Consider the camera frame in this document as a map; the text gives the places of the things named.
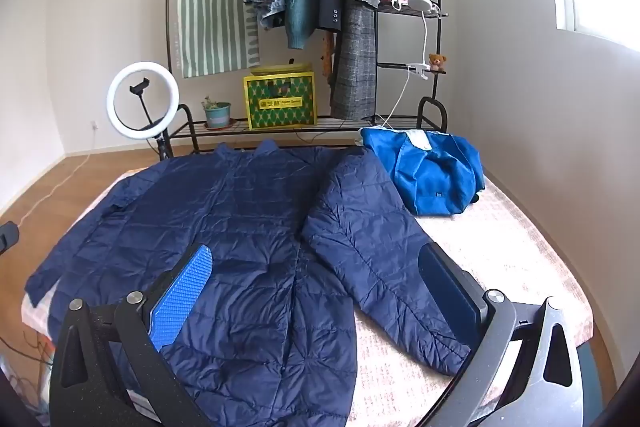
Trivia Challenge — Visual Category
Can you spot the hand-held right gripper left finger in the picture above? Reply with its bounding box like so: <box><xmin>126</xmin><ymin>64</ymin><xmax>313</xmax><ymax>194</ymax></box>
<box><xmin>48</xmin><ymin>243</ymin><xmax>213</xmax><ymax>427</ymax></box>

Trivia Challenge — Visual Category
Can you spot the white lamp cable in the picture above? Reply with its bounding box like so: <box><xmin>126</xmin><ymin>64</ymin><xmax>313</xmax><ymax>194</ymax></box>
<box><xmin>372</xmin><ymin>72</ymin><xmax>418</xmax><ymax>130</ymax></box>

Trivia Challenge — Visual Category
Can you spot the yellow green patterned box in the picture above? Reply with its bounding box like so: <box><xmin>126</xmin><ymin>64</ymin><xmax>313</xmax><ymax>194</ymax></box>
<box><xmin>243</xmin><ymin>64</ymin><xmax>319</xmax><ymax>130</ymax></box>

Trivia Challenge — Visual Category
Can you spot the white clip lamp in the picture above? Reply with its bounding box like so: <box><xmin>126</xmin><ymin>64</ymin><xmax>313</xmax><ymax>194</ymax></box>
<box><xmin>405</xmin><ymin>0</ymin><xmax>442</xmax><ymax>80</ymax></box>

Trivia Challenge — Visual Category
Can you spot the orange scarf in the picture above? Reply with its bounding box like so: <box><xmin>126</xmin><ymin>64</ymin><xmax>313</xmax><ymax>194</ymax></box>
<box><xmin>321</xmin><ymin>31</ymin><xmax>335</xmax><ymax>80</ymax></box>

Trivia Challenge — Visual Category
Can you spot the black metal clothes rack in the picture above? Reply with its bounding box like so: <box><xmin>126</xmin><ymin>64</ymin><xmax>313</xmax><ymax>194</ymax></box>
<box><xmin>165</xmin><ymin>0</ymin><xmax>449</xmax><ymax>155</ymax></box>

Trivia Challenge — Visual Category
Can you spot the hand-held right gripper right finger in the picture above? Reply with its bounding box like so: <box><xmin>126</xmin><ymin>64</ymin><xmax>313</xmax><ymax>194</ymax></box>
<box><xmin>417</xmin><ymin>242</ymin><xmax>586</xmax><ymax>427</ymax></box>

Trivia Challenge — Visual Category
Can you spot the bright blue jacket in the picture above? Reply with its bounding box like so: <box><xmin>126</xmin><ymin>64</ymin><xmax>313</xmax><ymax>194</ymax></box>
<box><xmin>360</xmin><ymin>127</ymin><xmax>486</xmax><ymax>217</ymax></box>

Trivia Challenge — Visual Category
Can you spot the grey plaid coat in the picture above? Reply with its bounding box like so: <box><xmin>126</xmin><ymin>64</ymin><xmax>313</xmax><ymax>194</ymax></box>
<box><xmin>329</xmin><ymin>0</ymin><xmax>383</xmax><ymax>120</ymax></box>

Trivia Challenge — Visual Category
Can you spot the potted plant in teal pot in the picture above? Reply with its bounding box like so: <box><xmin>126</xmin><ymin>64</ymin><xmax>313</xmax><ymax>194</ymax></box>
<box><xmin>201</xmin><ymin>96</ymin><xmax>233</xmax><ymax>129</ymax></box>

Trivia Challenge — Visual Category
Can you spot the white ring light on stand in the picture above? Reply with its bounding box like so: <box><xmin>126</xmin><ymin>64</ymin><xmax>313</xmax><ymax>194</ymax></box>
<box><xmin>106</xmin><ymin>62</ymin><xmax>180</xmax><ymax>160</ymax></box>

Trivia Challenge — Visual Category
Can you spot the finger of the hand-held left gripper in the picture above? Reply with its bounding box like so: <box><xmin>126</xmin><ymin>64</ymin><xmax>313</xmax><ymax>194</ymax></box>
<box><xmin>0</xmin><ymin>221</ymin><xmax>21</xmax><ymax>258</ymax></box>

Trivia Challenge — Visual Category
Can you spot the navy quilted puffer jacket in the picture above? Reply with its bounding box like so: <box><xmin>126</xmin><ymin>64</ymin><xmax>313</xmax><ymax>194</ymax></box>
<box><xmin>25</xmin><ymin>139</ymin><xmax>473</xmax><ymax>427</ymax></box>

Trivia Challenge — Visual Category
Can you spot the pink patterned bed cover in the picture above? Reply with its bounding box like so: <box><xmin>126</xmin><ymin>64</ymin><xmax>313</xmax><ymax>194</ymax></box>
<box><xmin>20</xmin><ymin>167</ymin><xmax>596</xmax><ymax>427</ymax></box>

